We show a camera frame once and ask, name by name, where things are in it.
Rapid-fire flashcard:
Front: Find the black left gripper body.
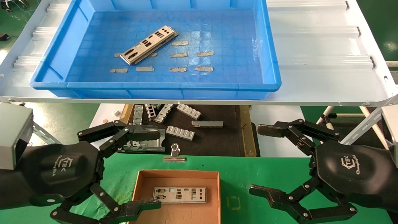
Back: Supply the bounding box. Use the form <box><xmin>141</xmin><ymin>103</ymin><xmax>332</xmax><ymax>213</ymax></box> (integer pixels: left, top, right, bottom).
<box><xmin>0</xmin><ymin>142</ymin><xmax>104</xmax><ymax>209</ymax></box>

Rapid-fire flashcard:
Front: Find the black parts tray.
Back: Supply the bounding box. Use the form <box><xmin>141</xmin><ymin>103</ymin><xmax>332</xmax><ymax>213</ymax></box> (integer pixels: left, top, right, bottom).
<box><xmin>120</xmin><ymin>104</ymin><xmax>257</xmax><ymax>157</ymax></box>

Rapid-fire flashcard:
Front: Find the blue plastic tray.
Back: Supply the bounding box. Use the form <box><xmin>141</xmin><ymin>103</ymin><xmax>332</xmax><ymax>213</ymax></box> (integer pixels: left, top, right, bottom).
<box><xmin>30</xmin><ymin>0</ymin><xmax>282</xmax><ymax>100</ymax></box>

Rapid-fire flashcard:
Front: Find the green table cloth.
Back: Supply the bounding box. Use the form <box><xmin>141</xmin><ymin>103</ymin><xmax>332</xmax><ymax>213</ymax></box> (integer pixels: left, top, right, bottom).
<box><xmin>28</xmin><ymin>151</ymin><xmax>395</xmax><ymax>224</ymax></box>

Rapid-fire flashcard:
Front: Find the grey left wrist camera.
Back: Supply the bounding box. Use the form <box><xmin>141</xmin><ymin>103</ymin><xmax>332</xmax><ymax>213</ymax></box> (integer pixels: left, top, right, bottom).
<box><xmin>0</xmin><ymin>104</ymin><xmax>34</xmax><ymax>170</ymax></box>

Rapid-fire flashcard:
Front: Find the grey slotted metal bracket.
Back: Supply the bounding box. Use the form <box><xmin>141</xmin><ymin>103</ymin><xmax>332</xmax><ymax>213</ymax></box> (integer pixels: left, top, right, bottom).
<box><xmin>133</xmin><ymin>105</ymin><xmax>144</xmax><ymax>125</ymax></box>
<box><xmin>166</xmin><ymin>125</ymin><xmax>195</xmax><ymax>141</ymax></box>
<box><xmin>155</xmin><ymin>104</ymin><xmax>174</xmax><ymax>124</ymax></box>
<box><xmin>176</xmin><ymin>104</ymin><xmax>202</xmax><ymax>120</ymax></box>
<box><xmin>145</xmin><ymin>104</ymin><xmax>156</xmax><ymax>121</ymax></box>

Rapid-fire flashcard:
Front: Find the silver binder clip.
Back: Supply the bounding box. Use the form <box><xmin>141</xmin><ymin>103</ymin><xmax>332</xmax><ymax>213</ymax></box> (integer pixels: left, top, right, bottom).
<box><xmin>163</xmin><ymin>143</ymin><xmax>186</xmax><ymax>163</ymax></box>

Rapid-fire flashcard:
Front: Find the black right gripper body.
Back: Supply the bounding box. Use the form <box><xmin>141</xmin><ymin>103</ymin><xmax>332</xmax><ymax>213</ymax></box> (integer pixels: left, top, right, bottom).
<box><xmin>309</xmin><ymin>140</ymin><xmax>398</xmax><ymax>214</ymax></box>

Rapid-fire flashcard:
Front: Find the black chair base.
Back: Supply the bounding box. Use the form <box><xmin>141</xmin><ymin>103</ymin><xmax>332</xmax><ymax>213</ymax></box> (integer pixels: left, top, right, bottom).
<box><xmin>0</xmin><ymin>0</ymin><xmax>29</xmax><ymax>12</ymax></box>

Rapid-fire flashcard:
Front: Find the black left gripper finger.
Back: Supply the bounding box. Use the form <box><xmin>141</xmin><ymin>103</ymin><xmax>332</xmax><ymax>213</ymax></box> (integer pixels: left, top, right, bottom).
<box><xmin>51</xmin><ymin>183</ymin><xmax>162</xmax><ymax>224</ymax></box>
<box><xmin>77</xmin><ymin>120</ymin><xmax>161</xmax><ymax>159</ymax></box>

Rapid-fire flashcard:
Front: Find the white pipe rack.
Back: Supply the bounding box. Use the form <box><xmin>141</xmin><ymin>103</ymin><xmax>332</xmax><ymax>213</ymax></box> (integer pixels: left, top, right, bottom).
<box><xmin>317</xmin><ymin>106</ymin><xmax>390</xmax><ymax>150</ymax></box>

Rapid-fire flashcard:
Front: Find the open cardboard box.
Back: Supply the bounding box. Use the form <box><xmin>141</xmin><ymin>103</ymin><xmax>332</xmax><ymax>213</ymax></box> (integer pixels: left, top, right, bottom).
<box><xmin>131</xmin><ymin>170</ymin><xmax>222</xmax><ymax>224</ymax></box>

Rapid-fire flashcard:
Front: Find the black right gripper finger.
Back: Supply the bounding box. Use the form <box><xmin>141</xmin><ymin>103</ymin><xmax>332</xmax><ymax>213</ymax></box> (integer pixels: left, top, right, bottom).
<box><xmin>249</xmin><ymin>177</ymin><xmax>358</xmax><ymax>224</ymax></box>
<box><xmin>257</xmin><ymin>119</ymin><xmax>340</xmax><ymax>156</ymax></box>

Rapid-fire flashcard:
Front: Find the perforated white angle post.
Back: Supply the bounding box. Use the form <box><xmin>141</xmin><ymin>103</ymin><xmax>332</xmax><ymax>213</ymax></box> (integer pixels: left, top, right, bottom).
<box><xmin>340</xmin><ymin>93</ymin><xmax>398</xmax><ymax>146</ymax></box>
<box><xmin>31</xmin><ymin>120</ymin><xmax>62</xmax><ymax>146</ymax></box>

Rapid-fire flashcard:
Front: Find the large flat grey metal frame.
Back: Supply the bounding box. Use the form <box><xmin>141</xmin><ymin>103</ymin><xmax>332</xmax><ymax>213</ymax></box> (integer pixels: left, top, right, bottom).
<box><xmin>118</xmin><ymin>137</ymin><xmax>166</xmax><ymax>153</ymax></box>

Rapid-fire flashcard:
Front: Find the long grey metal bar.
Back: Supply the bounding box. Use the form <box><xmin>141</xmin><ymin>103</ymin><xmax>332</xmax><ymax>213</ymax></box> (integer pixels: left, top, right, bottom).
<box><xmin>191</xmin><ymin>120</ymin><xmax>224</xmax><ymax>128</ymax></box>

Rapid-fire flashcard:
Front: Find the metal I/O shield plate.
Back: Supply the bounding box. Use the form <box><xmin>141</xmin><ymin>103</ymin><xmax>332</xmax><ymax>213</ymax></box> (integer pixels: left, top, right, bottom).
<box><xmin>120</xmin><ymin>26</ymin><xmax>179</xmax><ymax>65</ymax></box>
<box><xmin>153</xmin><ymin>186</ymin><xmax>207</xmax><ymax>204</ymax></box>

